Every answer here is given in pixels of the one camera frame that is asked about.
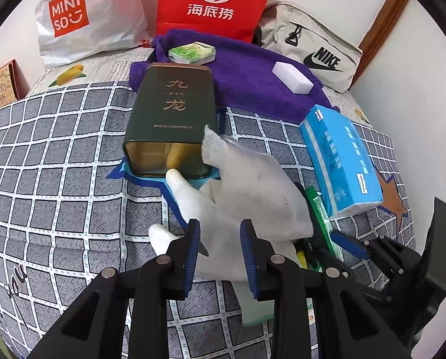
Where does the green black packet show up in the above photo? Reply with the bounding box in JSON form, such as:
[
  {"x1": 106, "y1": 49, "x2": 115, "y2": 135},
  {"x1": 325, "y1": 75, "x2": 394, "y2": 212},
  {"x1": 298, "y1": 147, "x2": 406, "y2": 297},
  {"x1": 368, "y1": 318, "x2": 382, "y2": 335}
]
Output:
[{"x1": 294, "y1": 182, "x2": 342, "y2": 271}]

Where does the pale green cloth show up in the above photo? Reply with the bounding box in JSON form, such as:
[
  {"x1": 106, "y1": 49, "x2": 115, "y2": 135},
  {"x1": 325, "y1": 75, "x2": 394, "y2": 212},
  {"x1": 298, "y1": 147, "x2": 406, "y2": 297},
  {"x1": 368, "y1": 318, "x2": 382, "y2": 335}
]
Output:
[{"x1": 232, "y1": 282, "x2": 274, "y2": 327}]

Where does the blue tissue pack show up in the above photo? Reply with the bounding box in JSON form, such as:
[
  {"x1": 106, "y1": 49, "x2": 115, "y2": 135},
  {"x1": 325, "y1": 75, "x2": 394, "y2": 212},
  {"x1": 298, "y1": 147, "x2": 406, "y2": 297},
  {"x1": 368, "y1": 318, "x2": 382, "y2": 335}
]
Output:
[{"x1": 299, "y1": 105, "x2": 383, "y2": 220}]

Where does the white sponge block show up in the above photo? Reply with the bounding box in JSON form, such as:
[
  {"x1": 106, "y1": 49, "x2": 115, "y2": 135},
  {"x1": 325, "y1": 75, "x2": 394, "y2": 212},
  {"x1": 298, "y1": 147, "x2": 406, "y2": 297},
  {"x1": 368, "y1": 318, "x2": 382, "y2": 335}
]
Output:
[{"x1": 272, "y1": 62, "x2": 314, "y2": 95}]

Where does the dark green tea tin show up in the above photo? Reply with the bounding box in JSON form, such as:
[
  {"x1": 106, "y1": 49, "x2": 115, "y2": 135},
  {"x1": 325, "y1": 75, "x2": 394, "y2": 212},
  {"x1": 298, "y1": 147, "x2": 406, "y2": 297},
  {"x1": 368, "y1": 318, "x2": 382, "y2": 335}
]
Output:
[{"x1": 123, "y1": 63, "x2": 217, "y2": 179}]

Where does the beige Nike waist bag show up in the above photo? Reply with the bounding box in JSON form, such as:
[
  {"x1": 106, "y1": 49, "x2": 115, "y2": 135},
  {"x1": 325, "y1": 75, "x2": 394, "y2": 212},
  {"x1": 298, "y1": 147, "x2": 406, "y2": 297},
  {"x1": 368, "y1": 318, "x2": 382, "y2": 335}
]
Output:
[{"x1": 259, "y1": 2, "x2": 362, "y2": 93}]

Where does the green white soap box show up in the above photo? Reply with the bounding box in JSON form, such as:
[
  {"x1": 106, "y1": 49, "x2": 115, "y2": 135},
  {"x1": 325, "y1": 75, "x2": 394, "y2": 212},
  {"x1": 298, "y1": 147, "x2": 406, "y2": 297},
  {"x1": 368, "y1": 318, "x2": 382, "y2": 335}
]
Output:
[{"x1": 168, "y1": 41, "x2": 216, "y2": 65}]

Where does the brown cardboard picture box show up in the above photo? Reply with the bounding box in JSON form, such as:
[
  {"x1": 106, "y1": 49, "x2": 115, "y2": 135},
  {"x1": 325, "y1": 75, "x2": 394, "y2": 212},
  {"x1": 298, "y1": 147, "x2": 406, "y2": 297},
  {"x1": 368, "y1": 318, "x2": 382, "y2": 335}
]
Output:
[{"x1": 0, "y1": 60, "x2": 21, "y2": 108}]

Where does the red Haidilao paper bag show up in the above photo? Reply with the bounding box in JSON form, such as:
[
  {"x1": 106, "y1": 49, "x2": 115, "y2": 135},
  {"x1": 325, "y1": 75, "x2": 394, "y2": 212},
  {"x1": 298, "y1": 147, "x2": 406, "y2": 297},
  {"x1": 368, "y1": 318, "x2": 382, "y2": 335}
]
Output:
[{"x1": 155, "y1": 0, "x2": 267, "y2": 42}]

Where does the white Miniso plastic bag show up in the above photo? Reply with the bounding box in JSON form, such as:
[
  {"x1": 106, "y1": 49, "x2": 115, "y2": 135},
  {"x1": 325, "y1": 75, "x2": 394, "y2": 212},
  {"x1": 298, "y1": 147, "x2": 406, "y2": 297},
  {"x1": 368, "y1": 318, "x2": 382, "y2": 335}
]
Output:
[{"x1": 35, "y1": 0, "x2": 151, "y2": 68}]

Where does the brown wooden door frame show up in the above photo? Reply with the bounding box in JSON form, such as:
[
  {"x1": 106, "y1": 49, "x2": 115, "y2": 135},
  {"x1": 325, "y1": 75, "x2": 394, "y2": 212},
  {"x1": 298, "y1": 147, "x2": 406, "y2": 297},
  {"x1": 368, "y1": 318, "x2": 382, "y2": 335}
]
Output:
[{"x1": 351, "y1": 0, "x2": 410, "y2": 85}]

